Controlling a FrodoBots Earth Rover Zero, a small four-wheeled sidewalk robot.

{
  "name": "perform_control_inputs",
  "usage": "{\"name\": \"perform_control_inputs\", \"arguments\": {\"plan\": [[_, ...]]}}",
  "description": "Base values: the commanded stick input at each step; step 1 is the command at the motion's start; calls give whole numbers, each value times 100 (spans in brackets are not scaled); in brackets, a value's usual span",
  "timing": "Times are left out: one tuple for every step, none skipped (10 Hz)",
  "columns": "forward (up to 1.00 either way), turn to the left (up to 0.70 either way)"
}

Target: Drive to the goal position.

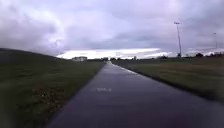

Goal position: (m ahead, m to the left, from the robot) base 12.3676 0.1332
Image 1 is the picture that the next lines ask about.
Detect pale building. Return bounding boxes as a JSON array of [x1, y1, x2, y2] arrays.
[[71, 56, 88, 63]]

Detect dark grey paved path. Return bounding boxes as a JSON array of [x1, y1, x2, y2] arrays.
[[44, 61, 224, 128]]

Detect grass field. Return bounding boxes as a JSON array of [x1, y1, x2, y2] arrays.
[[0, 48, 106, 128], [111, 57, 224, 103]]

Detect distant row of trees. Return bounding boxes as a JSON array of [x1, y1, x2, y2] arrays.
[[99, 51, 224, 61]]

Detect tall lamp post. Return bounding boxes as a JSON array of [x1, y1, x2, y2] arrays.
[[173, 21, 183, 58], [213, 32, 219, 51]]

